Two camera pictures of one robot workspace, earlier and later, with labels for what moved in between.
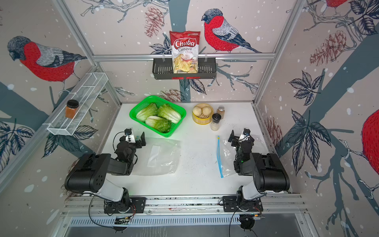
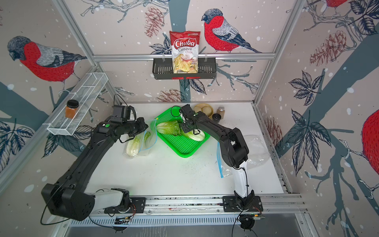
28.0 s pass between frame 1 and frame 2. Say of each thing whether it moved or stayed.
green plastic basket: moved
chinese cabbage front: moved
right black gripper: moved
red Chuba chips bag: stayed
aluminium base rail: stayed
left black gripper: moved
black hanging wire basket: stayed
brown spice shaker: stayed
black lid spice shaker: stayed
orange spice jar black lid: stayed
